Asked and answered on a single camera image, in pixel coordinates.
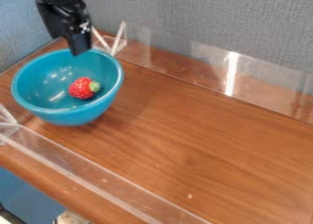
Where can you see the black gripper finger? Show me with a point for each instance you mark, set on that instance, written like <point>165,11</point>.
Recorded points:
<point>78,43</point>

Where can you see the red toy strawberry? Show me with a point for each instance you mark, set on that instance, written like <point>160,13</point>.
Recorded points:
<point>82,88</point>

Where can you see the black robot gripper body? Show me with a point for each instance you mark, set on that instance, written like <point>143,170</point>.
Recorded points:
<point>65,18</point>

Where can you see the clear acrylic back barrier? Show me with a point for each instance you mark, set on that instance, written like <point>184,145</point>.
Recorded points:
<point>260,83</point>

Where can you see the blue bowl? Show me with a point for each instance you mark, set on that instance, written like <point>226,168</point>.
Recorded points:
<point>40,84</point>

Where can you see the clear acrylic front barrier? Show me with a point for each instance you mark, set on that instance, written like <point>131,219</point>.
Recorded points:
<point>38,156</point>

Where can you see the clear acrylic barrier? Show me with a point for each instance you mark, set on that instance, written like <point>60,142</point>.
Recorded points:
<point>260,83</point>
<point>38,156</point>

